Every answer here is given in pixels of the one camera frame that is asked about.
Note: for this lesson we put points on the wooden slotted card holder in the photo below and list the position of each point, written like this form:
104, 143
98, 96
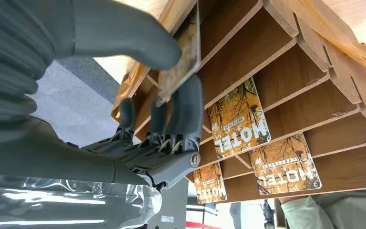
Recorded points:
249, 47

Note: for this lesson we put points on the person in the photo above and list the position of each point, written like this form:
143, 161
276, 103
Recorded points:
344, 211

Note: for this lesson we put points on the grey kiosk pillar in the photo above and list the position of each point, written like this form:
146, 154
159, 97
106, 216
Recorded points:
170, 205

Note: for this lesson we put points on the orange hotel card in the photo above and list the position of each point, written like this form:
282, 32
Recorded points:
284, 167
238, 123
209, 186

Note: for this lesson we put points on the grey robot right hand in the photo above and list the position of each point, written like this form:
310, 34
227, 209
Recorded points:
60, 164

